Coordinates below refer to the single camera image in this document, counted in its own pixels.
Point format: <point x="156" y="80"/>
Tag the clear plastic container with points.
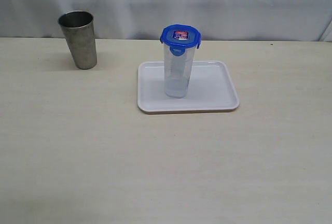
<point x="177" y="70"/>

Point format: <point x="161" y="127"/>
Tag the stainless steel cup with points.
<point x="78" y="30"/>

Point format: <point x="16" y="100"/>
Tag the blue plastic lid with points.
<point x="179" y="38"/>

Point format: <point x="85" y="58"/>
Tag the white rectangular tray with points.
<point x="210" y="90"/>

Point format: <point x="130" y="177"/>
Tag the white backdrop curtain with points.
<point x="304" y="20"/>

